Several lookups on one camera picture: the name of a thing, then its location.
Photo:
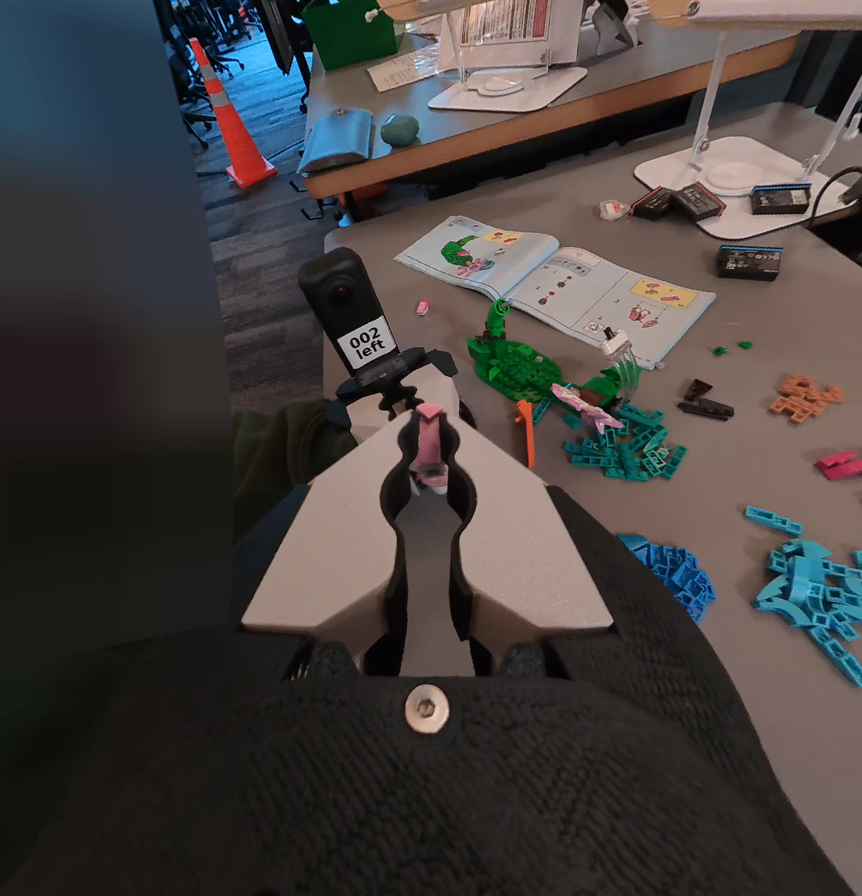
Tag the black lego piece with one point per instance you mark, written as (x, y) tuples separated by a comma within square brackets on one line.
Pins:
[(707, 409), (698, 389)]

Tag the person's left forearm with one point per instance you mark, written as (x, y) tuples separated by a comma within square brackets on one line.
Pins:
[(284, 455)]

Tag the long orange lego piece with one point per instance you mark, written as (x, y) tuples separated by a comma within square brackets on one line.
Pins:
[(527, 434)]

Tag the black office chair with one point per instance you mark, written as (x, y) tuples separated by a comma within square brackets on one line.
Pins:
[(207, 84)]

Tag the green pebble shaped object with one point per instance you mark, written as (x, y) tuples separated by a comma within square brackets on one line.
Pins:
[(400, 131)]

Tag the pink lego flower piece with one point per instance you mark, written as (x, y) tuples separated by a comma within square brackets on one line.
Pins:
[(429, 448)]

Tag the clear white lego piece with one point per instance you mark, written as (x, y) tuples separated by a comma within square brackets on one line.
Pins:
[(620, 353)]

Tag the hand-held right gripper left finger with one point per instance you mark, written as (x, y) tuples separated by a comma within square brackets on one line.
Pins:
[(319, 560)]

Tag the open lego instruction booklet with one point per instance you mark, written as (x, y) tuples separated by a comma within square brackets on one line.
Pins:
[(613, 294)]

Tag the pile of light blue lego pieces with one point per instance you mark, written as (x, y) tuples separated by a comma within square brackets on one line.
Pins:
[(823, 595)]

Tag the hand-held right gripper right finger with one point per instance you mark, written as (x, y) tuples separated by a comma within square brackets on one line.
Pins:
[(529, 560)]

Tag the green box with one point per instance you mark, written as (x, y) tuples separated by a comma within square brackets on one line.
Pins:
[(347, 35)]

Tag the pile of magenta lego pieces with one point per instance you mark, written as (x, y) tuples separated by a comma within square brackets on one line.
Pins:
[(844, 467)]

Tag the pile of tan lego pieces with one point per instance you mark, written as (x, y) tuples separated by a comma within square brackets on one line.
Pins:
[(802, 399)]

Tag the green lego plant build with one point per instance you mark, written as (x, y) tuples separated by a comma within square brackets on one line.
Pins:
[(515, 371)]

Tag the small clear plastic case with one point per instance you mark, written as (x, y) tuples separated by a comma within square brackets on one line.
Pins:
[(614, 210)]

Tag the black camera battery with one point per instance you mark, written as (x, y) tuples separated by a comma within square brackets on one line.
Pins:
[(749, 264), (700, 203), (781, 199), (655, 203)]

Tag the printed paper sheet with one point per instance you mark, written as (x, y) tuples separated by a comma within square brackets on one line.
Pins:
[(399, 71)]

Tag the orange traffic cone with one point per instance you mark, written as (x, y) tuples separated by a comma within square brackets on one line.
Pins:
[(238, 140)]

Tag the wood edged table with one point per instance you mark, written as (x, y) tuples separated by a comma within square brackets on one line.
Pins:
[(515, 133)]

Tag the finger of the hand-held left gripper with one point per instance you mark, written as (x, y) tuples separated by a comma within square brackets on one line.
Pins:
[(368, 423), (438, 392)]

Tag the white stand with sign holder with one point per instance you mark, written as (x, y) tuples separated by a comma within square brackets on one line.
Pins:
[(508, 94)]

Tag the pile of teal lego pieces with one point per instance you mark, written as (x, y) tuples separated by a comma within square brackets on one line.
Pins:
[(627, 448)]

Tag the blue grey pouch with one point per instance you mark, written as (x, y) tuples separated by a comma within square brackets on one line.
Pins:
[(336, 140)]

